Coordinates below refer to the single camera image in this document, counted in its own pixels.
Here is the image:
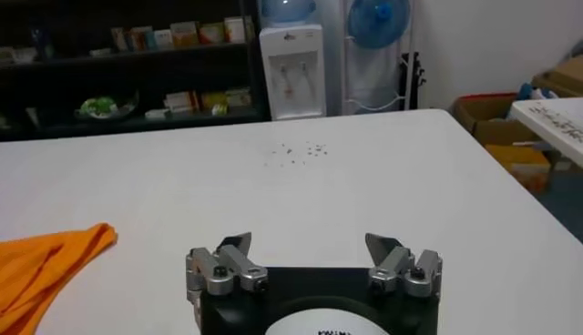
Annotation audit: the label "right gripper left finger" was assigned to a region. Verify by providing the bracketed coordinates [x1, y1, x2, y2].
[185, 231, 270, 304]

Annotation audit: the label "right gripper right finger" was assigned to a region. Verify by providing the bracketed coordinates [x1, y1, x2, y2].
[363, 232, 444, 299]

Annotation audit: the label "orange T-shirt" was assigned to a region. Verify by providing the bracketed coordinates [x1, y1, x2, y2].
[0, 222, 118, 335]

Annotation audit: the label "large white table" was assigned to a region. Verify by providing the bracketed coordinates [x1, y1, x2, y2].
[0, 108, 583, 335]

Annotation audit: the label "small scattered crumbs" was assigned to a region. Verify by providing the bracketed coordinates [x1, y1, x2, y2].
[263, 142, 330, 168]

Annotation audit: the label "orange cardboard box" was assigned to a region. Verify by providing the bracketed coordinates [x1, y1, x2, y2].
[485, 143, 552, 195]

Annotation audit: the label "white green flat carton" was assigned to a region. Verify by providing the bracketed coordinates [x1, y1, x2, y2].
[225, 88, 252, 108]

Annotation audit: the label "yellow green box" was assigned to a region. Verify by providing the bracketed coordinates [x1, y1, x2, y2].
[199, 91, 229, 113]

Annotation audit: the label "white red box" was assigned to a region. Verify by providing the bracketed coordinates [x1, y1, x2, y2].
[164, 90, 200, 114]

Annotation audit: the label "open brown cardboard box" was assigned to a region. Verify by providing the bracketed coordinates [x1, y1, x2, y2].
[450, 92, 541, 147]

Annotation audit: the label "black stand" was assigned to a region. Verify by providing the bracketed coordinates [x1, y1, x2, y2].
[400, 52, 427, 110]

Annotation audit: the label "silver bowl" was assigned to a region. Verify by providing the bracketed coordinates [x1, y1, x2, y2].
[75, 90, 140, 122]

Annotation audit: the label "small white side table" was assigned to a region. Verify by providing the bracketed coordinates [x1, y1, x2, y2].
[509, 97, 583, 169]

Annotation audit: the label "green plastic packet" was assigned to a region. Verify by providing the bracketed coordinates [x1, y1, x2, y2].
[79, 96, 118, 116]

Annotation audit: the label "black shelving unit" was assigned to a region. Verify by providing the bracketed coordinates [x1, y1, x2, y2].
[0, 0, 271, 142]

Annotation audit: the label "white power strip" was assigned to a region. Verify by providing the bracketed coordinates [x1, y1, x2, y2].
[530, 102, 583, 145]

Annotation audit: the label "blue white package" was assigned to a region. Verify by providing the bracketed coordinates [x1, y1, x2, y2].
[517, 81, 559, 101]

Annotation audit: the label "white water dispenser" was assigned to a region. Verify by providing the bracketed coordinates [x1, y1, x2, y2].
[259, 23, 328, 122]

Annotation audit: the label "yellow white box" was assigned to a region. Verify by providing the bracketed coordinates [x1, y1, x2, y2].
[170, 21, 200, 49]

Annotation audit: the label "small white box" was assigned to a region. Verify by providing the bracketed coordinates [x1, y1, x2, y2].
[154, 29, 175, 50]

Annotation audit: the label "white pink box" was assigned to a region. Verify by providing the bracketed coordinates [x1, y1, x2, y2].
[111, 25, 129, 52]

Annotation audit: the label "brown cardboard box with flap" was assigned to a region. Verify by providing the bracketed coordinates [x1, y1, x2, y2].
[530, 54, 583, 99]

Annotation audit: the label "white wire jug rack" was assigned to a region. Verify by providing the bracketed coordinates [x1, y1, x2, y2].
[341, 0, 415, 115]

